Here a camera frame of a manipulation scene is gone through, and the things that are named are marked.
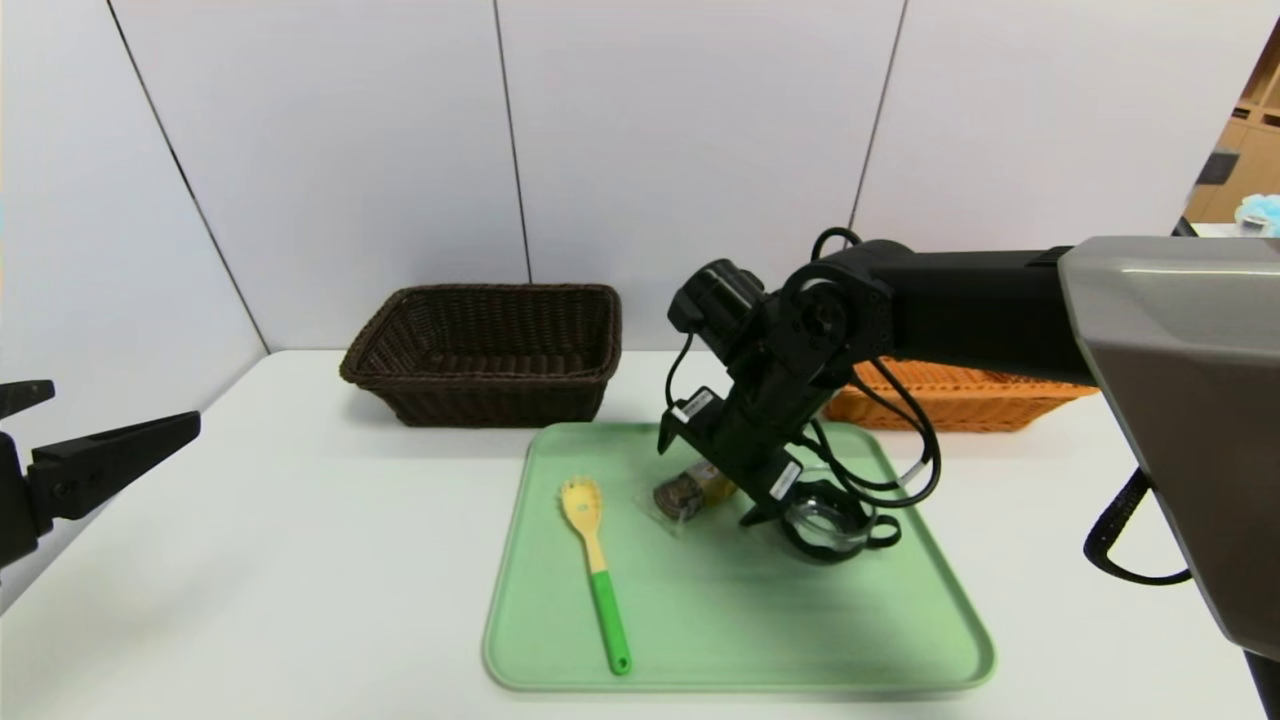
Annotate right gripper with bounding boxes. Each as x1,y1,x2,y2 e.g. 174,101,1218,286
656,363,814,527

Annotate chocolate cookie pack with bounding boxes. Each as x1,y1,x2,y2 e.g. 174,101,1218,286
652,460,739,531

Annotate glass cup black handle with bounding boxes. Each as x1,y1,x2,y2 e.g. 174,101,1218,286
780,480,901,563

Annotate dark brown wicker basket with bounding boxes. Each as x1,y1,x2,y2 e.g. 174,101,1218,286
340,285,623,429

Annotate orange wicker basket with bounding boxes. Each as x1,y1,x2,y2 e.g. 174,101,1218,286
822,358,1101,433

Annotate light green plastic tray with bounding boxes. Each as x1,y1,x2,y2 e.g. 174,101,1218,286
482,421,996,691

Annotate blue fluffy duster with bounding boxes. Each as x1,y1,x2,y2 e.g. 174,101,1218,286
1236,194,1280,238

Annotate wooden shelf unit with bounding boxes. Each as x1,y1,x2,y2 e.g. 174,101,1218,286
1183,20,1280,226

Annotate short black right motor cable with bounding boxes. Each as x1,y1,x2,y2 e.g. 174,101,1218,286
665,335,696,413

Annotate yellow pasta spoon green handle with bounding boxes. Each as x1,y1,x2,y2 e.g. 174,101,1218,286
559,476,632,674

